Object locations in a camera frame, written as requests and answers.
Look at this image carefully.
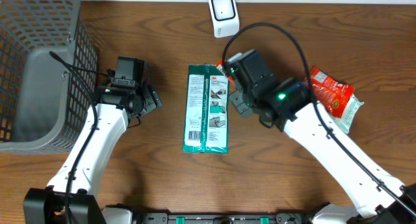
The red snack bag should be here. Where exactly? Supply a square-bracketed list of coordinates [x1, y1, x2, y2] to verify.
[309, 66, 354, 118]

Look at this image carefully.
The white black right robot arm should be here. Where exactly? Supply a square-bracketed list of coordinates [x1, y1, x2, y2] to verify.
[230, 77, 415, 223]

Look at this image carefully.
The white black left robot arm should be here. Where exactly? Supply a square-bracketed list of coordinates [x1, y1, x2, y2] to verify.
[23, 84, 162, 223]

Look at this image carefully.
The grey plastic mesh basket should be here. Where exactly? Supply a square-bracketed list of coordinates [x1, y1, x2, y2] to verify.
[1, 0, 98, 155]

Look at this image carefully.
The white barcode scanner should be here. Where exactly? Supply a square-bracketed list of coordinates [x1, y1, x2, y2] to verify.
[208, 0, 240, 38]

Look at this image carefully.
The white green wipes pack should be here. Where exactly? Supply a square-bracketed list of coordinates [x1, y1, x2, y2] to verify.
[332, 94, 364, 134]

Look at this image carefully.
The red Nescafe coffee sachet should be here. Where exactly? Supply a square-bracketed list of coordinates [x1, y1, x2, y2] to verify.
[215, 59, 235, 84]

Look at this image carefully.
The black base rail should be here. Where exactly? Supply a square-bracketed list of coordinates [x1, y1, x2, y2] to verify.
[97, 212, 316, 224]

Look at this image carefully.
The green gloves package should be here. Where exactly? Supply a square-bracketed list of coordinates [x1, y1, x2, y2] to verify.
[182, 64, 229, 154]

